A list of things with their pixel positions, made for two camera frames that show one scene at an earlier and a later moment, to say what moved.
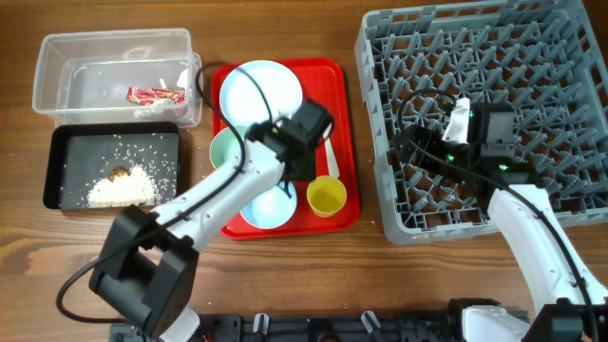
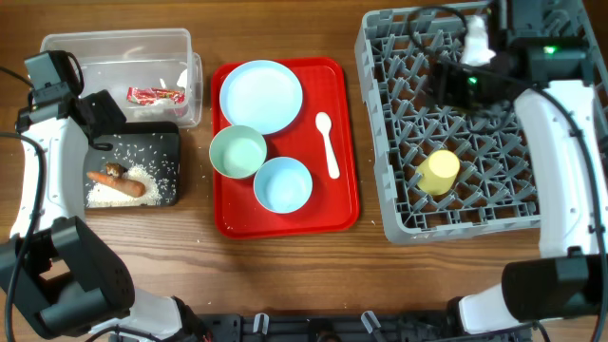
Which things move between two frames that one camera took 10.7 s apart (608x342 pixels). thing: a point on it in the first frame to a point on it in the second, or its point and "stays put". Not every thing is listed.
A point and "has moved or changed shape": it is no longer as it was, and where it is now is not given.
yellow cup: [326, 196] to [438, 173]
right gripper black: [429, 137] to [444, 85]
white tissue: [182, 80] stays put
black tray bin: [109, 165] stays put
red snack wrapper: [154, 95] stays put
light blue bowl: [273, 209] has moved or changed shape
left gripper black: [309, 170] to [105, 110]
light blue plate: [242, 103] stays put
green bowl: [226, 145] stays put
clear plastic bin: [142, 76] stays put
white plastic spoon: [332, 159] stays put
